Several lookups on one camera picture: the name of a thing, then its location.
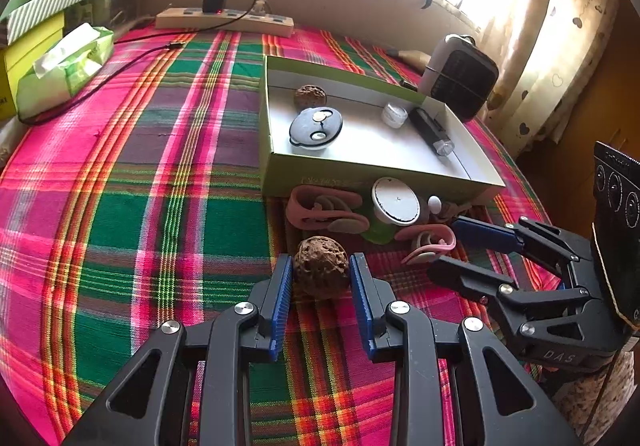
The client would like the dark grey round lid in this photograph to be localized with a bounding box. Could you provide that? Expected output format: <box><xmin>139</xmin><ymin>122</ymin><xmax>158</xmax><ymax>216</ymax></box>
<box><xmin>289</xmin><ymin>107</ymin><xmax>344</xmax><ymax>153</ymax></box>

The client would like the black charger cable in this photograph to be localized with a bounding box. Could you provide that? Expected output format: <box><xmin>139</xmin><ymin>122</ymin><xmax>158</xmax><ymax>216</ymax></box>
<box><xmin>17</xmin><ymin>0</ymin><xmax>262</xmax><ymax>124</ymax></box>

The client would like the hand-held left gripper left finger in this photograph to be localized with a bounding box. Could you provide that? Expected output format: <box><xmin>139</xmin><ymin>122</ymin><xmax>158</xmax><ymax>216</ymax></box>
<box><xmin>62</xmin><ymin>253</ymin><xmax>294</xmax><ymax>446</ymax></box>

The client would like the black flashlight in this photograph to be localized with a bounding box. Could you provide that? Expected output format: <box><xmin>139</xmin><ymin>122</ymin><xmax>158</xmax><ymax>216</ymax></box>
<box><xmin>410</xmin><ymin>107</ymin><xmax>456</xmax><ymax>157</ymax></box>

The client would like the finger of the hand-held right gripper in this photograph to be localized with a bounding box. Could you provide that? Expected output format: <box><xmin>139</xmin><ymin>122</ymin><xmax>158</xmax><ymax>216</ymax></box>
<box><xmin>452</xmin><ymin>215</ymin><xmax>596</xmax><ymax>288</ymax></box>
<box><xmin>426</xmin><ymin>257</ymin><xmax>590</xmax><ymax>343</ymax></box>

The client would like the small brown walnut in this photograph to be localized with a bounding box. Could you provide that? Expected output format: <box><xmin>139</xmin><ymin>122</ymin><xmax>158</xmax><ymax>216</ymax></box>
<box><xmin>294</xmin><ymin>85</ymin><xmax>328</xmax><ymax>113</ymax></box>

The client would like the green tissue pack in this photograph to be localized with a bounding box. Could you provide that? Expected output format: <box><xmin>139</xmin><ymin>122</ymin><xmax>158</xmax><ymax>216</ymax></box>
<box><xmin>16</xmin><ymin>23</ymin><xmax>115</xmax><ymax>114</ymax></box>

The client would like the green and white cardboard box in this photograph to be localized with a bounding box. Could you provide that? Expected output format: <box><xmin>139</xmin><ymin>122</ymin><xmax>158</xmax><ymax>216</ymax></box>
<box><xmin>258</xmin><ymin>54</ymin><xmax>507</xmax><ymax>199</ymax></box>

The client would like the white round lamp green base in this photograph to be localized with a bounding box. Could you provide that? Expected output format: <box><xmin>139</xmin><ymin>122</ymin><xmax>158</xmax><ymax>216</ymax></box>
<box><xmin>361</xmin><ymin>176</ymin><xmax>422</xmax><ymax>245</ymax></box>

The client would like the yellow-green box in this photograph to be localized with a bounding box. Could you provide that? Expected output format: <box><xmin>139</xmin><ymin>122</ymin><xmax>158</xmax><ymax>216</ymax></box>
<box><xmin>0</xmin><ymin>8</ymin><xmax>66</xmax><ymax>122</ymax></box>

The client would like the small white round jar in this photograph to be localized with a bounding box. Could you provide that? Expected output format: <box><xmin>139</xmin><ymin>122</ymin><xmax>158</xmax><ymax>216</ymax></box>
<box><xmin>382</xmin><ymin>102</ymin><xmax>411</xmax><ymax>128</ymax></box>

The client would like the beige power strip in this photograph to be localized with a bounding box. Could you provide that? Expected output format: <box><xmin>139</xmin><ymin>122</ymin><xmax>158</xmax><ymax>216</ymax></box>
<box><xmin>155</xmin><ymin>7</ymin><xmax>294</xmax><ymax>38</ymax></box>

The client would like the green white striped box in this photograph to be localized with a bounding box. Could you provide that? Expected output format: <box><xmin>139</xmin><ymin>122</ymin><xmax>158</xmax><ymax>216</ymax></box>
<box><xmin>0</xmin><ymin>0</ymin><xmax>93</xmax><ymax>44</ymax></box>

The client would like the cream curtain with hearts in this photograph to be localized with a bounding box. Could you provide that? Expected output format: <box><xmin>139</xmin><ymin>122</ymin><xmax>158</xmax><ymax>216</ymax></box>
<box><xmin>480</xmin><ymin>0</ymin><xmax>621</xmax><ymax>144</ymax></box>

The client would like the pink ear-hook headphone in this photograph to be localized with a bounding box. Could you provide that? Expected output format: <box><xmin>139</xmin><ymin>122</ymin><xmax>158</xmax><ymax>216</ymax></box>
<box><xmin>286</xmin><ymin>185</ymin><xmax>372</xmax><ymax>233</ymax></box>
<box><xmin>395</xmin><ymin>224</ymin><xmax>457</xmax><ymax>268</ymax></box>

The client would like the beige pointed tool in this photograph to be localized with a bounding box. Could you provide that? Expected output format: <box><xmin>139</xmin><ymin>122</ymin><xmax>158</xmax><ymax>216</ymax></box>
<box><xmin>382</xmin><ymin>47</ymin><xmax>431</xmax><ymax>69</ymax></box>

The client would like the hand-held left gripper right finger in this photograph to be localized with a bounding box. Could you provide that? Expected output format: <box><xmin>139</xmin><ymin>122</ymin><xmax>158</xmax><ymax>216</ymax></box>
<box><xmin>348</xmin><ymin>252</ymin><xmax>581</xmax><ymax>446</ymax></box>

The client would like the grey space heater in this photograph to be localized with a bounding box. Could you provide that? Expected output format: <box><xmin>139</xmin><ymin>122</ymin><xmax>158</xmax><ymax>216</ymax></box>
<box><xmin>417</xmin><ymin>33</ymin><xmax>500</xmax><ymax>123</ymax></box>

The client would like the large brown walnut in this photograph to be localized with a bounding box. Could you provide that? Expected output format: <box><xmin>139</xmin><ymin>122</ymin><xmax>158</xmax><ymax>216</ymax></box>
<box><xmin>293</xmin><ymin>236</ymin><xmax>351</xmax><ymax>299</ymax></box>

